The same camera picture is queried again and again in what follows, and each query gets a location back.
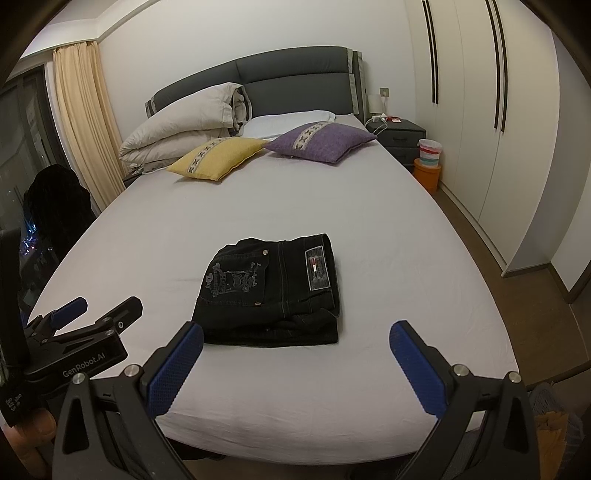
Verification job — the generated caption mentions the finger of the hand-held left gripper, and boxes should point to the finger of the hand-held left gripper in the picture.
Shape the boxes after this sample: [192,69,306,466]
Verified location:
[25,298,88,340]
[41,296,143,347]

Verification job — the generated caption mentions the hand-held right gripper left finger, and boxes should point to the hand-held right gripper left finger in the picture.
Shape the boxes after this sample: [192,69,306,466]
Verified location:
[53,322,205,480]

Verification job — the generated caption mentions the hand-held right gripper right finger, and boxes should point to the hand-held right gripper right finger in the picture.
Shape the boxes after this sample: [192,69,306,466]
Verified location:
[389,320,541,480]

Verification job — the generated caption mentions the black pants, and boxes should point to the black pants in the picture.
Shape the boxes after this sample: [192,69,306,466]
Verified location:
[191,233,342,348]

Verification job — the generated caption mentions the person's left hand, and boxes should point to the person's left hand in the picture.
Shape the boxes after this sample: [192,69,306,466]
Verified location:
[0,407,58,480]

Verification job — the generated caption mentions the dark clothes on chair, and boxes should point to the dark clothes on chair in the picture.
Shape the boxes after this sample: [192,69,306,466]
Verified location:
[23,165,97,259]

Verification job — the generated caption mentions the dark grey nightstand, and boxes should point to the dark grey nightstand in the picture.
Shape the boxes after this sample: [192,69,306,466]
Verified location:
[365,117,426,174]
[122,168,153,188]

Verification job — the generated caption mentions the grey basket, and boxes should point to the grey basket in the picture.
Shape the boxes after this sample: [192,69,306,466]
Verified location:
[526,383,585,480]

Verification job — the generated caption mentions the window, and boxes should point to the window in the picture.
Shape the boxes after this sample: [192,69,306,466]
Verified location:
[0,65,63,324]

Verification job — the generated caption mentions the yellow pillow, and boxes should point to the yellow pillow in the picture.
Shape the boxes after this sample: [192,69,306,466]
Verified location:
[166,137,269,182]

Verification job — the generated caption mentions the orange box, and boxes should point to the orange box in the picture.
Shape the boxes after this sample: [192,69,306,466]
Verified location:
[413,158,443,195]

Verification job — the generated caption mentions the cream curtain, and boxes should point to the cream curtain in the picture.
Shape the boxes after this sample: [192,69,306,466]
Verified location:
[52,41,124,208]

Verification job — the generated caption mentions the bed with white sheet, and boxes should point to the bed with white sheet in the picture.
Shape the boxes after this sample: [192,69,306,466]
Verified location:
[21,113,520,467]

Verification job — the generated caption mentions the folded beige duvet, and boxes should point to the folded beige duvet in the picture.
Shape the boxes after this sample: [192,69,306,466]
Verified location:
[119,82,254,175]

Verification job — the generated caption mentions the striped bucket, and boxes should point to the striped bucket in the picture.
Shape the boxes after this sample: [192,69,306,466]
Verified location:
[417,138,441,166]

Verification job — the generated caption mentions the white wardrobe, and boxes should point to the white wardrobe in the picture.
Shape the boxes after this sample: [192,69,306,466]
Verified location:
[406,0,591,305]

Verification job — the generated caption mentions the purple pillow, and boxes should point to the purple pillow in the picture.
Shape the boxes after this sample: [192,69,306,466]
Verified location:
[265,121,378,165]

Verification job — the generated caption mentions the white pillow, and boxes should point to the white pillow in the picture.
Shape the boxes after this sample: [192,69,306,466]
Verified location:
[245,110,337,139]

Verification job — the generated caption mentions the grey upholstered headboard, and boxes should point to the grey upholstered headboard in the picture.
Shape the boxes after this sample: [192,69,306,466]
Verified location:
[145,45,370,123]

